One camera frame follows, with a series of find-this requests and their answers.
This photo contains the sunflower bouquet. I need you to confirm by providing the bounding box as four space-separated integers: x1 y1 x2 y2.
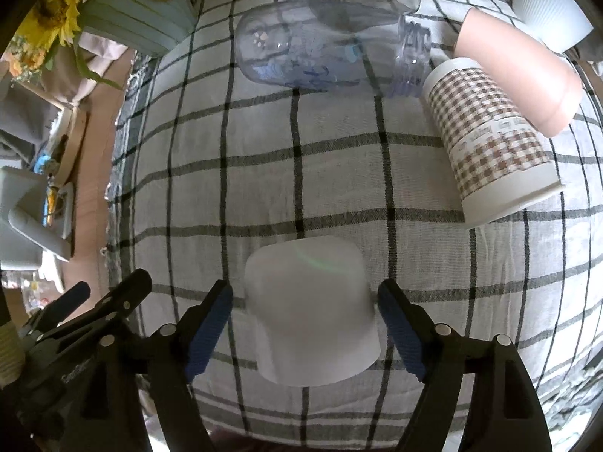
8 0 126 91

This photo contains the clear bluish plastic bottle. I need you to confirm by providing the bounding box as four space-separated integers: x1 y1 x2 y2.
234 1 432 100

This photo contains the beige cloth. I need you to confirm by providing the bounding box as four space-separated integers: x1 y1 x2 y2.
44 33 138 110

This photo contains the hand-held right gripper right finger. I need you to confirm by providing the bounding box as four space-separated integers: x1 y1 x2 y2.
377 278 553 452

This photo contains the black white checked tablecloth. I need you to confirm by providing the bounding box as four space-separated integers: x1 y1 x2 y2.
101 0 603 449

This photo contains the pink cup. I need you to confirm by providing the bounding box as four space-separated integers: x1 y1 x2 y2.
453 8 584 139

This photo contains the beige ribbed paper cup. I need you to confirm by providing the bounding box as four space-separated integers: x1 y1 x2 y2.
0 321 25 388

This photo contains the light blue ribbed pot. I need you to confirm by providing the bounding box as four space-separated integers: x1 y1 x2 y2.
78 0 199 58

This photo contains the white plastic device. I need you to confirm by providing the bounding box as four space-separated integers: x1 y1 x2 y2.
0 165 76 265

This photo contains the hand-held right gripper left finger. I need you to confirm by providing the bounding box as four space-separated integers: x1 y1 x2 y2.
70 279 234 452

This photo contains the white ribbed cup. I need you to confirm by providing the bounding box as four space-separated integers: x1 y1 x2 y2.
511 0 595 54

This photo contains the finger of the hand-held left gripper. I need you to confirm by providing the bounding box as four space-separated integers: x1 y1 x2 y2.
89 269 153 338
25 281 92 341

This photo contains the brown checked paper cup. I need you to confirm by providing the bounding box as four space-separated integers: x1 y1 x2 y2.
421 57 566 231

